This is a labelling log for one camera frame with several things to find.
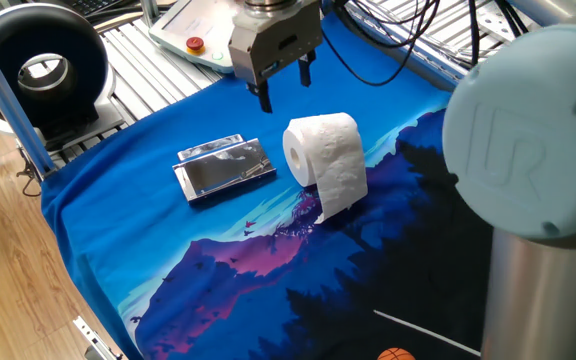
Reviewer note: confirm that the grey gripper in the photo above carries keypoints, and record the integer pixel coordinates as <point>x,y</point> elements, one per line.
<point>273,42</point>

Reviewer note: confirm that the white toilet paper roll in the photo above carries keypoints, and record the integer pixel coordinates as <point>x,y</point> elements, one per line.
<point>328,150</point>

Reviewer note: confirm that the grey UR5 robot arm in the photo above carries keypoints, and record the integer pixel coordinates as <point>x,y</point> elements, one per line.
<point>528,130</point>

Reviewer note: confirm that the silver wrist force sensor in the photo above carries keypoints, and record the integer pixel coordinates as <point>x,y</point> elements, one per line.
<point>268,4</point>

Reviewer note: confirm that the shiny metal tray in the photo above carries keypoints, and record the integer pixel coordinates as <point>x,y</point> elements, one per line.
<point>225,170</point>

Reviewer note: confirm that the white teach pendant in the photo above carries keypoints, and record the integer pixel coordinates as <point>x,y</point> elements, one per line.
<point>193,30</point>

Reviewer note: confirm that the blue mountain landscape cloth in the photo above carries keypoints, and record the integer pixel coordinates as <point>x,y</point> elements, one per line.
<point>143,225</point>

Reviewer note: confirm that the black keyboard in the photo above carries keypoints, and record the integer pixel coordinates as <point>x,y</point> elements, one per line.
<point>88,6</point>

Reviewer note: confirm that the small orange basketball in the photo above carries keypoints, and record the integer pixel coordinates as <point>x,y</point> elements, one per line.
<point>395,355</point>

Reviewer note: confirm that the aluminium frame post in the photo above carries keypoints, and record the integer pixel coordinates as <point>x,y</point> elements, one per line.
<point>13,110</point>

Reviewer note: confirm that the metal bracket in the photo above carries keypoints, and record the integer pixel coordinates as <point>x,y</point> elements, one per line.
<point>95,340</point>

